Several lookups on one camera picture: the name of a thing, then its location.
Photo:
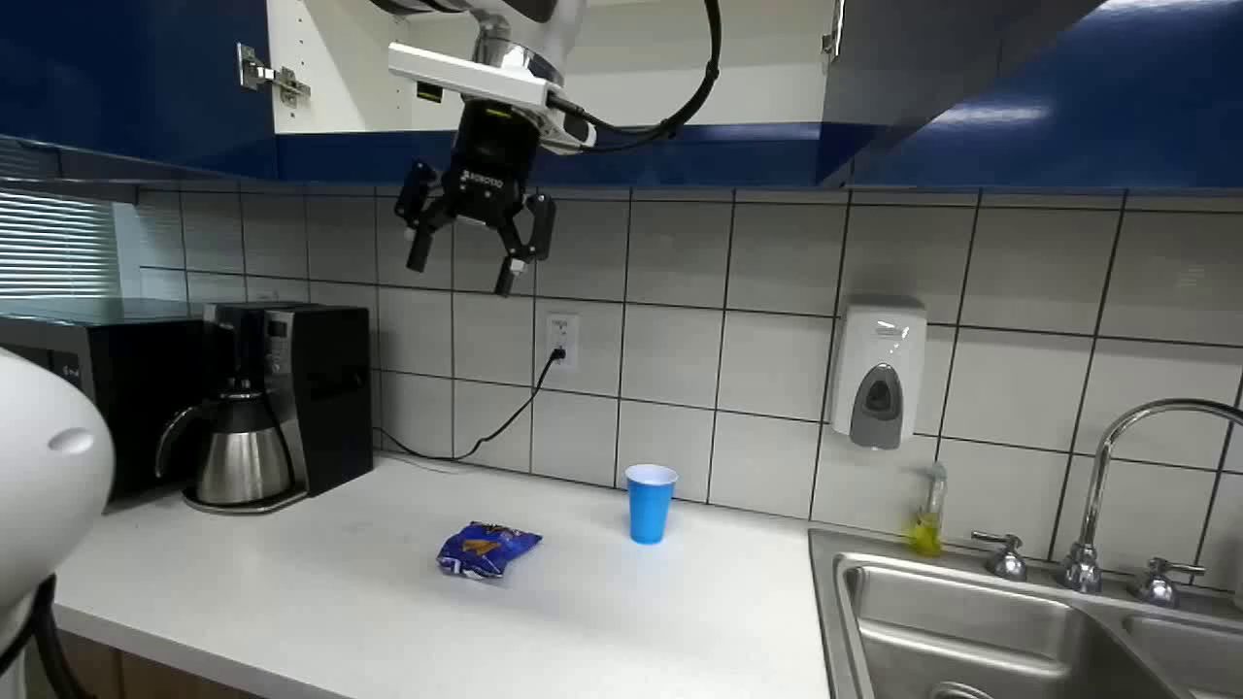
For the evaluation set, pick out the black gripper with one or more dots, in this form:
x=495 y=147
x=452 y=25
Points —
x=493 y=161

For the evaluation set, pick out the blue snack packet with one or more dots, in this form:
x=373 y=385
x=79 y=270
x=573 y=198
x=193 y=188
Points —
x=487 y=548

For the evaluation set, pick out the metal cabinet hinge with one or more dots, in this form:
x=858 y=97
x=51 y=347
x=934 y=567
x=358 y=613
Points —
x=838 y=25
x=265 y=77

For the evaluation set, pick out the blue cabinet door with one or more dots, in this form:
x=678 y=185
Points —
x=908 y=64
x=118 y=78

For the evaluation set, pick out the wooden base cabinet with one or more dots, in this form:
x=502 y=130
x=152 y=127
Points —
x=121 y=676

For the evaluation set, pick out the black coffee maker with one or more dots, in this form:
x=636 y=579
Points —
x=333 y=390

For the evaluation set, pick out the blue plastic cup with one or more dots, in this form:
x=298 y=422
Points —
x=649 y=505

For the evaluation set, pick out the steel coffee carafe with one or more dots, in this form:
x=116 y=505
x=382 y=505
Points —
x=237 y=458

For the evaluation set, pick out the white window blinds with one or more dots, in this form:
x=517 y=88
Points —
x=60 y=245

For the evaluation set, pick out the yellow dish soap bottle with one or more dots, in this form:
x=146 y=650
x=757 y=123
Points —
x=926 y=528

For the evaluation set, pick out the stainless steel sink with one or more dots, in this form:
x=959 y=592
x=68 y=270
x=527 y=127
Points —
x=959 y=624

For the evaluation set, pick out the chrome sink faucet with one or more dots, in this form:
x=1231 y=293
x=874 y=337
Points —
x=1100 y=470

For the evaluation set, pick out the white wall outlet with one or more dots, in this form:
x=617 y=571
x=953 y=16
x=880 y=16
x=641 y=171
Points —
x=561 y=337

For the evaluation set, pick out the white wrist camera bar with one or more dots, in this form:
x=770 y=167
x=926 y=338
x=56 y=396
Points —
x=452 y=70

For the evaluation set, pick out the white wall soap dispenser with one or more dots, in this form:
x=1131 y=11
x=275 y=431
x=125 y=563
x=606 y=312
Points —
x=880 y=372

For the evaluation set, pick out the closed blue wall cabinet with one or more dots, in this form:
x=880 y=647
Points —
x=1140 y=104

